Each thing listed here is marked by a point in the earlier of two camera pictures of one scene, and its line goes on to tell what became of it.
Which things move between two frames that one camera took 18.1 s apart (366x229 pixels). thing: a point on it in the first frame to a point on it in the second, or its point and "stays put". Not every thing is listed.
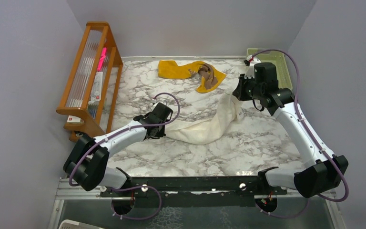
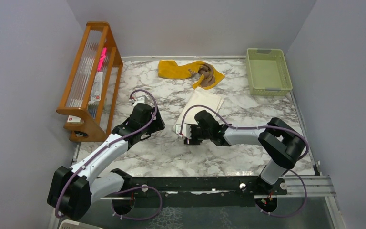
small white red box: [72, 119] stays put
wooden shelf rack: [94, 82] stays put
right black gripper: [239, 92] to [192, 140]
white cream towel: [208, 130] to [202, 97]
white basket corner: [69, 224] stays put
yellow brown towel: [207, 78] stays put
